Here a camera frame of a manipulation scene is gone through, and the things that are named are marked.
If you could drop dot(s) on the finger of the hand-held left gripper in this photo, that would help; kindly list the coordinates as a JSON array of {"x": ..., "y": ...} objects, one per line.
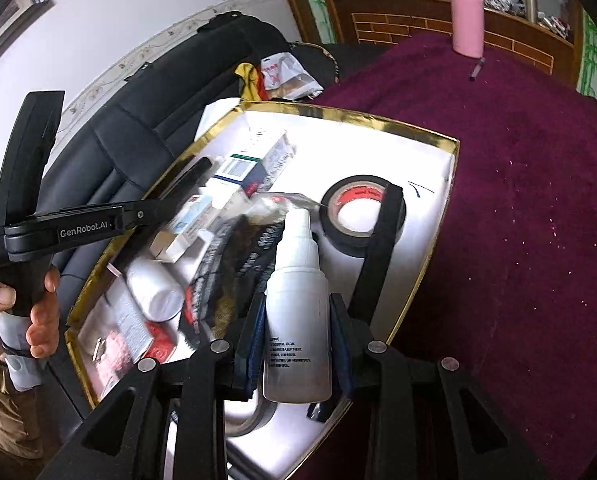
[{"x": 163, "y": 210}]

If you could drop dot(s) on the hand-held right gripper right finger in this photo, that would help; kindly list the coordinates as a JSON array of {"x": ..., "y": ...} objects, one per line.
[{"x": 342, "y": 350}]

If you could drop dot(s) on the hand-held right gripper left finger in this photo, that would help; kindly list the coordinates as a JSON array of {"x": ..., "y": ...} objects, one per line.
[{"x": 251, "y": 350}]

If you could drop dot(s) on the small white spray bottle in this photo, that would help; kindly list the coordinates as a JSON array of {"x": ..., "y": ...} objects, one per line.
[{"x": 296, "y": 310}]

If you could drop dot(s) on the plain white plastic bottle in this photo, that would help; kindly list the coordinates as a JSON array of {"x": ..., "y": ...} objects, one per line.
[{"x": 153, "y": 290}]

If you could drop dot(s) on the black sachet pouch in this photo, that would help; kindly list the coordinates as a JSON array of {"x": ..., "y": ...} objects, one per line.
[{"x": 228, "y": 260}]

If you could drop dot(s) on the red adhesive box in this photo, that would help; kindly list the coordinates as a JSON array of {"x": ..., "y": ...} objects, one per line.
[{"x": 161, "y": 342}]

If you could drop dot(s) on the black tape roll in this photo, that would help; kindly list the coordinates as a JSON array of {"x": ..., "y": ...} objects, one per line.
[{"x": 338, "y": 230}]

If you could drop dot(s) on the white gold-rimmed box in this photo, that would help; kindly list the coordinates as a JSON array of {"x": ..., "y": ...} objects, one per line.
[{"x": 428, "y": 170}]

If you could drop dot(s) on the person's left forearm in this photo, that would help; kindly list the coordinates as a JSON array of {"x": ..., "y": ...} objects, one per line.
[{"x": 3, "y": 410}]

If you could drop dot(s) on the person's left hand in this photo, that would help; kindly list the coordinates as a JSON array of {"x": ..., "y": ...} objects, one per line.
[{"x": 48, "y": 310}]

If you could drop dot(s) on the grey tape roll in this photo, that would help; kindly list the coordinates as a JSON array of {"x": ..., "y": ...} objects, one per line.
[{"x": 253, "y": 417}]

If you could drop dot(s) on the white flat box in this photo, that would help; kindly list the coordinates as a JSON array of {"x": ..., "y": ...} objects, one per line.
[{"x": 218, "y": 117}]

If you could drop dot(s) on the pink packet with label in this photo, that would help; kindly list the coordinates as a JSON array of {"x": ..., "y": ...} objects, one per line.
[{"x": 123, "y": 320}]

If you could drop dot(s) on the black leather sofa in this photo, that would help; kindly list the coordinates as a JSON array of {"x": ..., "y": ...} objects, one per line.
[{"x": 178, "y": 85}]

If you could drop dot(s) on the yellow cloth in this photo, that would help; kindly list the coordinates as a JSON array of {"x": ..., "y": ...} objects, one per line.
[{"x": 251, "y": 82}]

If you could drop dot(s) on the white snack bag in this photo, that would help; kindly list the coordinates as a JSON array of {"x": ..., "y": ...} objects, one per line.
[{"x": 288, "y": 75}]

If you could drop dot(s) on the purple velvet tablecloth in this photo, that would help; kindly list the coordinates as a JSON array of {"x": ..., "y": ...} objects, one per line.
[{"x": 528, "y": 210}]

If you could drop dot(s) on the wooden brick-pattern counter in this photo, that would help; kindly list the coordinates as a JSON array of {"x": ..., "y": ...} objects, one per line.
[{"x": 403, "y": 20}]

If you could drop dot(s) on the grey pen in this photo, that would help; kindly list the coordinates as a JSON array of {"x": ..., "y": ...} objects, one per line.
[{"x": 477, "y": 69}]

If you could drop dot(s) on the pink bottle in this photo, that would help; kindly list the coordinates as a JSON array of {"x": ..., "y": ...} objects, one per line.
[{"x": 467, "y": 25}]

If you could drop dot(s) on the steel thermos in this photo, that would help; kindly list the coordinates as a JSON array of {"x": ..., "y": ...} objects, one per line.
[{"x": 530, "y": 5}]

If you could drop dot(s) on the framed wall picture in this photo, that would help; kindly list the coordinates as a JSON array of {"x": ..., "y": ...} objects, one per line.
[{"x": 18, "y": 15}]

